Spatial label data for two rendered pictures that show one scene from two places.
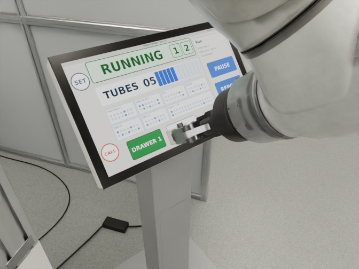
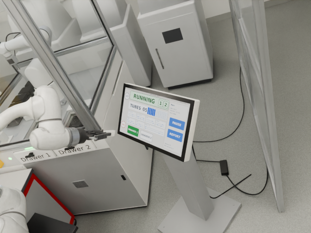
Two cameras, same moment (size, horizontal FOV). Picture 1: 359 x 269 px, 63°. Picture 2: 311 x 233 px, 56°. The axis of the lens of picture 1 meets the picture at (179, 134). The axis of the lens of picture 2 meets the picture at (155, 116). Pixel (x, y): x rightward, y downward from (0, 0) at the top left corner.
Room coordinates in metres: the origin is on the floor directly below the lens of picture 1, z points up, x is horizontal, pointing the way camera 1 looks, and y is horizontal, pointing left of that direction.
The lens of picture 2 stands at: (0.75, -1.22, 2.03)
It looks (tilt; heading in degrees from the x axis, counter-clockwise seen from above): 38 degrees down; 92
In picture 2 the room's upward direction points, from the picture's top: 24 degrees counter-clockwise
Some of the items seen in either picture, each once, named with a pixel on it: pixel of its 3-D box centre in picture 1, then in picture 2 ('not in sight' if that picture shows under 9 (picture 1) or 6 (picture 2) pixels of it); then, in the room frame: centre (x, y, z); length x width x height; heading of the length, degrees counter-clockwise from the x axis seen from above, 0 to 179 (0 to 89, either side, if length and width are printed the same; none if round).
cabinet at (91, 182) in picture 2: not in sight; (88, 147); (-0.01, 0.87, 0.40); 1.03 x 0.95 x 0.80; 163
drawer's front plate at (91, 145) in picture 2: not in sight; (73, 147); (0.10, 0.33, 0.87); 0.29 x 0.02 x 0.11; 163
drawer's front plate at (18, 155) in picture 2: not in sight; (34, 155); (-0.20, 0.42, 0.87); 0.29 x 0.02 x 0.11; 163
